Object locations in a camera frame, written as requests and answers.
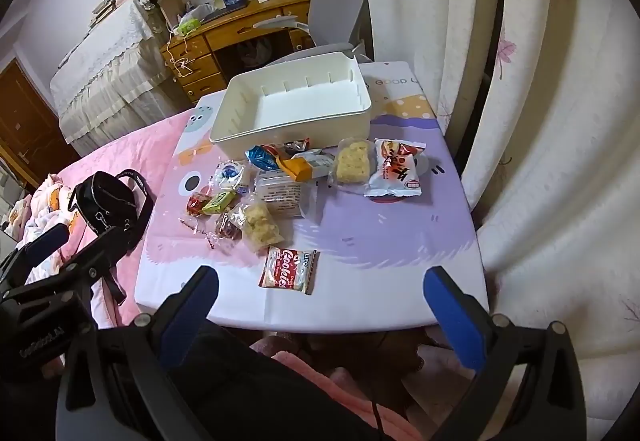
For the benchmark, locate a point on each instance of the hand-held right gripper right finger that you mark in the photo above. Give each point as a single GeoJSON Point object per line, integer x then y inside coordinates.
{"type": "Point", "coordinates": [455, 321]}

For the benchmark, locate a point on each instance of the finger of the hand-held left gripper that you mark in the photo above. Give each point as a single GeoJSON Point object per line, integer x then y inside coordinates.
{"type": "Point", "coordinates": [45, 241]}
{"type": "Point", "coordinates": [92, 256]}

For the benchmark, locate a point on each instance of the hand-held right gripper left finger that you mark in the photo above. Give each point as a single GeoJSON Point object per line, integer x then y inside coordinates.
{"type": "Point", "coordinates": [192, 311]}

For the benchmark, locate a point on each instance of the dark candy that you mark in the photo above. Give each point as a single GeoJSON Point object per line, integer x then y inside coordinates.
{"type": "Point", "coordinates": [227, 226]}

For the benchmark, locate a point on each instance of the red and white cookie packet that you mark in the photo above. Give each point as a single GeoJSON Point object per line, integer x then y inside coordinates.
{"type": "Point", "coordinates": [289, 269]}

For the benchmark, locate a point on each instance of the red candy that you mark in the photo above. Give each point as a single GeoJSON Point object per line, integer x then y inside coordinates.
{"type": "Point", "coordinates": [196, 206]}

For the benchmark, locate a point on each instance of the green pastry packet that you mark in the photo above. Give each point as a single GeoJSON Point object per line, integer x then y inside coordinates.
{"type": "Point", "coordinates": [220, 202]}

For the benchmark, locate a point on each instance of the blueberry print cake packet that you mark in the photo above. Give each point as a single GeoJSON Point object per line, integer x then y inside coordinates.
{"type": "Point", "coordinates": [230, 173]}

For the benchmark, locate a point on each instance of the clear bread packet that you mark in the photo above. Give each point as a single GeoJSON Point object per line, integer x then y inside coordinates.
{"type": "Point", "coordinates": [282, 193]}

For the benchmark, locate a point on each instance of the red and white snack packet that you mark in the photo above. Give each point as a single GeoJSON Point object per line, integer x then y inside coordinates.
{"type": "Point", "coordinates": [395, 171]}

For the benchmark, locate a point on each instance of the blue and white snack packet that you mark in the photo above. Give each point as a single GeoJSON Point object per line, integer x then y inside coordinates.
{"type": "Point", "coordinates": [259, 156]}

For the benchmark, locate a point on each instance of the red-edged dark cake packet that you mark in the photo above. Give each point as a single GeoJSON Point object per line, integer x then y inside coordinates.
{"type": "Point", "coordinates": [300, 168]}

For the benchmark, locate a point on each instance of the clear rice cracker packet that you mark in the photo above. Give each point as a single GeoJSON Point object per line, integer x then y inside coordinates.
{"type": "Point", "coordinates": [354, 163]}

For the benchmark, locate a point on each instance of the brown snowflake print packet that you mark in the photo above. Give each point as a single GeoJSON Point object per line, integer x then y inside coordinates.
{"type": "Point", "coordinates": [296, 142]}

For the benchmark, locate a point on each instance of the white plastic storage box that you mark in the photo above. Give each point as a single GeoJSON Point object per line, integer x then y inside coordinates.
{"type": "Point", "coordinates": [300, 106]}

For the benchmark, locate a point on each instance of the black shoulder bag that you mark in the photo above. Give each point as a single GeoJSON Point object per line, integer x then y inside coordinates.
{"type": "Point", "coordinates": [107, 198]}

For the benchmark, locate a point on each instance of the printed blanket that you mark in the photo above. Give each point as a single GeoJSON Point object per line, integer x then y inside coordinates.
{"type": "Point", "coordinates": [55, 193]}

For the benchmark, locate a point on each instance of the dark cloth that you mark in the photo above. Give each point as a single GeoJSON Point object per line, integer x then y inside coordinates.
{"type": "Point", "coordinates": [230, 381]}

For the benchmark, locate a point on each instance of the cartoon printed table cover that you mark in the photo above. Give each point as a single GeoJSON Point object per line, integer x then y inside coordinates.
{"type": "Point", "coordinates": [375, 261]}

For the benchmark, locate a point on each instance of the pink bed sheet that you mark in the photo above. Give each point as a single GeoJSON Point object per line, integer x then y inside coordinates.
{"type": "Point", "coordinates": [135, 156]}

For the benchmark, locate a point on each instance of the wooden door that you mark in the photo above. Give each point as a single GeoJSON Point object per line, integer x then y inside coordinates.
{"type": "Point", "coordinates": [25, 121]}

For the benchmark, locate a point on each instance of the pink fleece pants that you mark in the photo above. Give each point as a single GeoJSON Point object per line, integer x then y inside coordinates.
{"type": "Point", "coordinates": [350, 386]}

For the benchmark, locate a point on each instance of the white lace cloth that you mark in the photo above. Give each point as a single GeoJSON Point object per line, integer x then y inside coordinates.
{"type": "Point", "coordinates": [110, 61]}

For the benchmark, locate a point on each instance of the floral white curtain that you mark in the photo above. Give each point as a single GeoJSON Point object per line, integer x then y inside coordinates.
{"type": "Point", "coordinates": [550, 121]}

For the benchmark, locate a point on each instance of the stack of books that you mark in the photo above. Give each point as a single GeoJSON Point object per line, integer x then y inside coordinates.
{"type": "Point", "coordinates": [112, 3]}

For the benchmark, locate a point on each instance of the green tissue pack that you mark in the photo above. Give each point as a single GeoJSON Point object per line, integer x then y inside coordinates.
{"type": "Point", "coordinates": [188, 26]}

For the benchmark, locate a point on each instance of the white plastic bag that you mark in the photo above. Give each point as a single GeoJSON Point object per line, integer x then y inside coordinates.
{"type": "Point", "coordinates": [197, 13]}

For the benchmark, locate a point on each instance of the wooden desk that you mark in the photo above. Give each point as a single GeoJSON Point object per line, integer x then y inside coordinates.
{"type": "Point", "coordinates": [240, 28]}

